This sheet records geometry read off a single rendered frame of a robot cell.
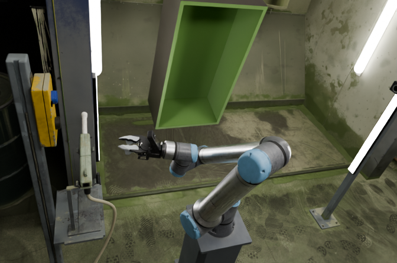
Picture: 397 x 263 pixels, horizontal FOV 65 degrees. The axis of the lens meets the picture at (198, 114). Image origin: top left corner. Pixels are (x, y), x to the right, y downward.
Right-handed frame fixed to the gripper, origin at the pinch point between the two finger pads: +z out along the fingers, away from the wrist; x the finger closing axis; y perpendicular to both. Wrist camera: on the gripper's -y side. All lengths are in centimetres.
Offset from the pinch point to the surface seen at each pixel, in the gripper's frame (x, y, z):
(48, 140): -13.5, -13.1, 27.4
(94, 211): -17.0, 37.5, 6.8
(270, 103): 181, 122, -189
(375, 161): 73, 78, -258
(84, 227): -25.5, 36.3, 10.3
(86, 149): -2.0, 6.0, 14.7
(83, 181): -20.3, 2.3, 13.4
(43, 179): -16.3, 11.3, 29.5
